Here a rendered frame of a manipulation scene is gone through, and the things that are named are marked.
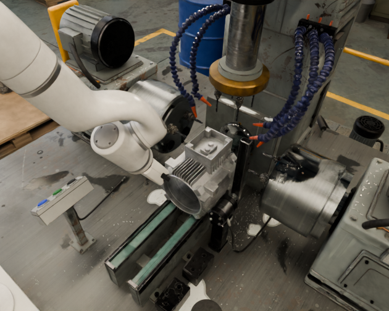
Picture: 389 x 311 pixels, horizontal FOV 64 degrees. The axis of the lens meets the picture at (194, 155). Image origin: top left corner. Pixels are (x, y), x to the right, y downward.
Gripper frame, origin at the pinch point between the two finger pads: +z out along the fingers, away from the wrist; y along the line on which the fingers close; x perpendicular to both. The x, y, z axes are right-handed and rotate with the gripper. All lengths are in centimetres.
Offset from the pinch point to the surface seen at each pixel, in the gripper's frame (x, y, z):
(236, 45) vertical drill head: 39.2, 6.4, -16.7
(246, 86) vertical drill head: 33.1, 11.8, -9.5
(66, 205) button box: -21.9, -15.8, -9.2
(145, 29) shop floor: 163, -257, 220
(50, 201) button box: -22.9, -18.1, -12.8
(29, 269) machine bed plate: -49, -25, 5
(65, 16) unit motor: 31, -65, -11
